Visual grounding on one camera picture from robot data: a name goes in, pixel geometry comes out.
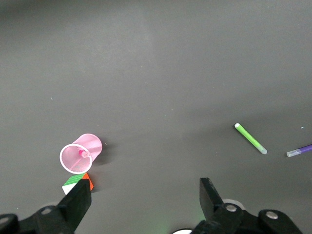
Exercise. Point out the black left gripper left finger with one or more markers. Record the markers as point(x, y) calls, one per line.
point(73, 204)

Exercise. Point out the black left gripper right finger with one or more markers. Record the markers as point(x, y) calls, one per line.
point(212, 207)

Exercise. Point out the pink marker pen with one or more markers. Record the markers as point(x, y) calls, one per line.
point(84, 154)

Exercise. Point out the colourful puzzle cube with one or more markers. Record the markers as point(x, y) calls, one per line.
point(73, 182)

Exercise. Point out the translucent pink plastic cup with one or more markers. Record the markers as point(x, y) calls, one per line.
point(91, 145)

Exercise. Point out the green marker pen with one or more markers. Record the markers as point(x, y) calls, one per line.
point(251, 139)

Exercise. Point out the purple marker pen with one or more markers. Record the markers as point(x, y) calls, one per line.
point(301, 150)

